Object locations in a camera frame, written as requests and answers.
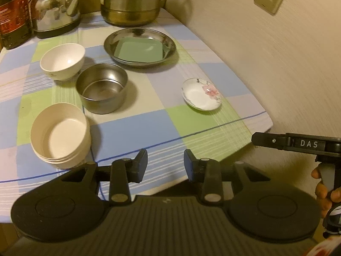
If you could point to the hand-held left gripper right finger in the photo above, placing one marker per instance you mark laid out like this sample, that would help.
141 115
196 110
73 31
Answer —
188 163

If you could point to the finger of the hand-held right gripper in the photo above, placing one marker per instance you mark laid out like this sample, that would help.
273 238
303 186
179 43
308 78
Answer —
269 140

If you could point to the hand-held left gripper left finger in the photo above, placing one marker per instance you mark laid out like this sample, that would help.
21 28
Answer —
142 164

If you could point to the small floral white dish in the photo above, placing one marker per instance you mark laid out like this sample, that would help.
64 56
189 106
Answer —
199 96

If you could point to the stainless steel bowl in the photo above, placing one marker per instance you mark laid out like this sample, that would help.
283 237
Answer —
104 90

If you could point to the green square plate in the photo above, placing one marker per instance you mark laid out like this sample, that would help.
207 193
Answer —
138 50

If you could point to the round stainless steel plate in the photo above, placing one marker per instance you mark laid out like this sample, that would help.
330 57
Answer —
112 45

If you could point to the white round bowl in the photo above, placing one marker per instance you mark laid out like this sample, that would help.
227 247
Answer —
62 58

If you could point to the person's right hand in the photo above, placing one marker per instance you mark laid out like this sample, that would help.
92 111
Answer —
321 192

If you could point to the checkered tablecloth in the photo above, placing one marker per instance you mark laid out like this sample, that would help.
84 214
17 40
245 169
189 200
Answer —
149 128

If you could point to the stainless steel steamer pot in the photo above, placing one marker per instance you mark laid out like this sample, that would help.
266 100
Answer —
133 2

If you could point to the stainless steel kettle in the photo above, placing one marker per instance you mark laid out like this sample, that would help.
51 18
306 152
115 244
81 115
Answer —
53 8

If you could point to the cooking oil bottle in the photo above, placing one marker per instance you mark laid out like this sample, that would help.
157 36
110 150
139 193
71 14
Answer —
13 13

